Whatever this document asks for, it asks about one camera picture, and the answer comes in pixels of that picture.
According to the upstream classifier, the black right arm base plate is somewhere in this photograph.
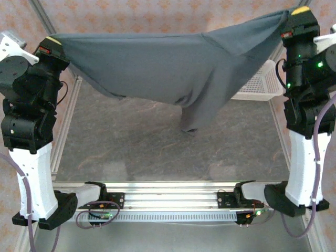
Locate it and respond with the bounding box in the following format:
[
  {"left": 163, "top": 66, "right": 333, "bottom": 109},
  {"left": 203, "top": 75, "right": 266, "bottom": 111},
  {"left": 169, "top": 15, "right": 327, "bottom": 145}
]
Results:
[{"left": 217, "top": 191, "right": 238, "bottom": 210}]

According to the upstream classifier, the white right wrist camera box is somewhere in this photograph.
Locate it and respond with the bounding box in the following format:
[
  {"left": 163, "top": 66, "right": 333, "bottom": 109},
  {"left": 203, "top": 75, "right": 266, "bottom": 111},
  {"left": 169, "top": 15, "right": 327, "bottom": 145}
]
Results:
[{"left": 313, "top": 23, "right": 336, "bottom": 53}]

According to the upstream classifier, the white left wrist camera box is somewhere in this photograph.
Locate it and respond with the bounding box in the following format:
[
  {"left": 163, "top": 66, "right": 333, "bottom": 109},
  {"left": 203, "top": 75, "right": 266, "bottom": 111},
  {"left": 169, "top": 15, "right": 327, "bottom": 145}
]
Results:
[{"left": 0, "top": 30, "right": 40, "bottom": 64}]

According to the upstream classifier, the grey t-shirt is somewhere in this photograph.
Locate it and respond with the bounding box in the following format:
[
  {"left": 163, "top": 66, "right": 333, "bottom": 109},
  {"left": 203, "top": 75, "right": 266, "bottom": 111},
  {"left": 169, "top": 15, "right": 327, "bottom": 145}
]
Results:
[{"left": 48, "top": 10, "right": 289, "bottom": 133}]

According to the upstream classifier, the white slotted cable duct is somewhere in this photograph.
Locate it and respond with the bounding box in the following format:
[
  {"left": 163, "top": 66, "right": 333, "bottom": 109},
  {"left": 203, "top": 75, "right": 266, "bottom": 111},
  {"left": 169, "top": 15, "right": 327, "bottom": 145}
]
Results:
[{"left": 73, "top": 212, "right": 238, "bottom": 223}]

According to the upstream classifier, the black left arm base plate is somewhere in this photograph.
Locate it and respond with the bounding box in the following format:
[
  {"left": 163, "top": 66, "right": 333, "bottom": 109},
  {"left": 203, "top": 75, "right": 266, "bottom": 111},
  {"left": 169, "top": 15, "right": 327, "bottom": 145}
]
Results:
[{"left": 104, "top": 192, "right": 125, "bottom": 210}]

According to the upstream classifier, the small circuit board green light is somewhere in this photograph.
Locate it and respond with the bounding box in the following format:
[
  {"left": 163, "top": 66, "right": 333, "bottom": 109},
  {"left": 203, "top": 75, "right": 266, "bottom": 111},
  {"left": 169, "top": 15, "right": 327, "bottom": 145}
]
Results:
[
  {"left": 245, "top": 208, "right": 270, "bottom": 219},
  {"left": 89, "top": 212, "right": 114, "bottom": 220}
]

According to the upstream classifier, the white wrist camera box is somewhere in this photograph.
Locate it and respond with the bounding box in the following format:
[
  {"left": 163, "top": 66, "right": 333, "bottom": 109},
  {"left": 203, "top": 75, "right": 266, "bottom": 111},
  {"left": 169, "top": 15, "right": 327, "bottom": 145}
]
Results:
[
  {"left": 313, "top": 23, "right": 336, "bottom": 53},
  {"left": 0, "top": 30, "right": 40, "bottom": 64}
]

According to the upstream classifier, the aluminium mounting rail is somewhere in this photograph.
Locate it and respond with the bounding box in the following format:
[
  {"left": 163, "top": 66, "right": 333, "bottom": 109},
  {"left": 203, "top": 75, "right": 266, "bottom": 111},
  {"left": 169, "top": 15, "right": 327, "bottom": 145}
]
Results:
[{"left": 52, "top": 181, "right": 266, "bottom": 211}]

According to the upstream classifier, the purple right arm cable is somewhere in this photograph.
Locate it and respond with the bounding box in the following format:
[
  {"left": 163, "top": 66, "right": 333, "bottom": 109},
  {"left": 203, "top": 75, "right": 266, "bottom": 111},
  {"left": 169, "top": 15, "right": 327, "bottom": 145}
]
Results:
[{"left": 251, "top": 93, "right": 336, "bottom": 239}]

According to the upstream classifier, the white perforated plastic basket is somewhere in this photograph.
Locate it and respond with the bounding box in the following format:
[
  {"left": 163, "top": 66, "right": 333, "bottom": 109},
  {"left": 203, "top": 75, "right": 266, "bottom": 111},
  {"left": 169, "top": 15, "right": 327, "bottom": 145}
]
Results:
[{"left": 230, "top": 59, "right": 286, "bottom": 102}]

